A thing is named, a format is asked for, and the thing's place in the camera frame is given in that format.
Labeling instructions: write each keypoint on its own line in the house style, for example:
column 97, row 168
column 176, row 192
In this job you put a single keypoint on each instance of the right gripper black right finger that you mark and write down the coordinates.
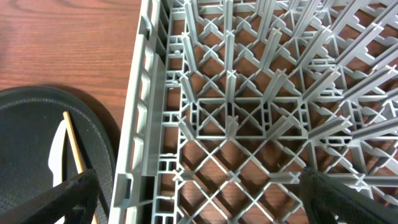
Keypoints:
column 324, row 198

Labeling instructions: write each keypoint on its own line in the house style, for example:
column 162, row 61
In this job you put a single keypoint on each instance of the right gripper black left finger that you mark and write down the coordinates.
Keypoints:
column 44, row 208

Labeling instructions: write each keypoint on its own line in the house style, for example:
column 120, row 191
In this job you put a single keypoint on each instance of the wooden chopstick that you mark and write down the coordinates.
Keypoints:
column 74, row 143

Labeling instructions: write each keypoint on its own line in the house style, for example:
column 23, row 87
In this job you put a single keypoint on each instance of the grey dishwasher rack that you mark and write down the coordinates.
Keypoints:
column 228, row 101

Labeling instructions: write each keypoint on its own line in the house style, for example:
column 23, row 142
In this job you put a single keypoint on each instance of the white plastic knife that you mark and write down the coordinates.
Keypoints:
column 55, row 163

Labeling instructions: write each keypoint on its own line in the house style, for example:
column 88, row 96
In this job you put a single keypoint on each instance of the round black tray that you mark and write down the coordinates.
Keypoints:
column 30, row 116

